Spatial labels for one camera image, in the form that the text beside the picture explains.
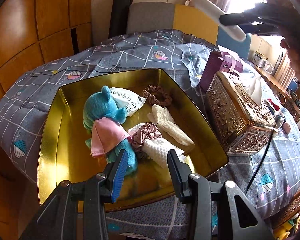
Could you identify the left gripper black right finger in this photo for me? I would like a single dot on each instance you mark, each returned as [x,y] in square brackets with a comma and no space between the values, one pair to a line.
[185,187]

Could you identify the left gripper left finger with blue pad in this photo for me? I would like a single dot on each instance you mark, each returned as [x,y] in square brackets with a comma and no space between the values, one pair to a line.
[115,174]

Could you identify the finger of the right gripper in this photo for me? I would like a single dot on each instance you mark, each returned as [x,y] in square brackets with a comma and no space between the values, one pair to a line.
[239,18]

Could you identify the white plastic case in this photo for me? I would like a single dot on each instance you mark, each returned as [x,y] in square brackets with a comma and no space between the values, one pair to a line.
[214,12]

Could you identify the white waffle cloth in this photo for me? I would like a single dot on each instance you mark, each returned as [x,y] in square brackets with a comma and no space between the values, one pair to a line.
[157,150]

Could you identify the mauve satin scrunchie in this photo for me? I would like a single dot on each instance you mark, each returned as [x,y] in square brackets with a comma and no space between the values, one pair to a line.
[141,132]

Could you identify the cream cloth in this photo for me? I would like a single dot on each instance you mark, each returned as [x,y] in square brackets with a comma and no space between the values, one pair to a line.
[162,118]

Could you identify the teal plush bear pink cape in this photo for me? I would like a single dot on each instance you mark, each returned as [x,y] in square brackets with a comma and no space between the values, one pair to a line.
[103,119]

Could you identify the white plastic packet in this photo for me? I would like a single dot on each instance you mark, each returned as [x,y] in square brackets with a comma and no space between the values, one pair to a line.
[127,99]

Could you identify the brown satin scrunchie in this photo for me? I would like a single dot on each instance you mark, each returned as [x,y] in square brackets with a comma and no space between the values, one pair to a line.
[156,95]

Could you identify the red knit sock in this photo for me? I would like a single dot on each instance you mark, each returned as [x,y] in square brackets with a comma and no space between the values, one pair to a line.
[276,107]

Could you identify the pink dishcloth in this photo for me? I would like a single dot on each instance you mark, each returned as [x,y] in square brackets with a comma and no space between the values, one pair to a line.
[281,122]

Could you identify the person right hand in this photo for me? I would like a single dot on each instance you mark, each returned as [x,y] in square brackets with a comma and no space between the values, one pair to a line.
[292,46]

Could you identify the white box on table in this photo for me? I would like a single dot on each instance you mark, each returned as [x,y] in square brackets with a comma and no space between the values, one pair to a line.
[259,59]

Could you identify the purple cardboard box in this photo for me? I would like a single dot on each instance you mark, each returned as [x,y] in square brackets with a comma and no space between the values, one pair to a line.
[219,61]

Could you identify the gold metal tin box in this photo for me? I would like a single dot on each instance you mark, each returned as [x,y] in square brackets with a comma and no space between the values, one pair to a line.
[64,156]

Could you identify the white tissue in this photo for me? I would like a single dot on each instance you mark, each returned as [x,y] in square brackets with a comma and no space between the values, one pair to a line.
[253,87]

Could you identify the wooden side table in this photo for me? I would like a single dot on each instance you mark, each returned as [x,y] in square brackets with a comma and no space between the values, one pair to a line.
[272,82]

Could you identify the ornate gold tissue box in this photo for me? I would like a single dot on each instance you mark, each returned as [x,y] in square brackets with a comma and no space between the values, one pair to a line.
[242,127]

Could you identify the grey patterned bed quilt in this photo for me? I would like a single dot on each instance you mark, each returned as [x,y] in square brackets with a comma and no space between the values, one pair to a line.
[270,177]

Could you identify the grey yellow blue headboard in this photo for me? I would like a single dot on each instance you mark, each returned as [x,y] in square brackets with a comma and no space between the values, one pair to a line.
[149,16]

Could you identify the black rolled mat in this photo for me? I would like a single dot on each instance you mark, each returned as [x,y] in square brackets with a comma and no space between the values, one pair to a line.
[119,17]

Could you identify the wooden wardrobe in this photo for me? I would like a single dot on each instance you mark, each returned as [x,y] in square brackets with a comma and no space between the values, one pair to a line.
[34,32]

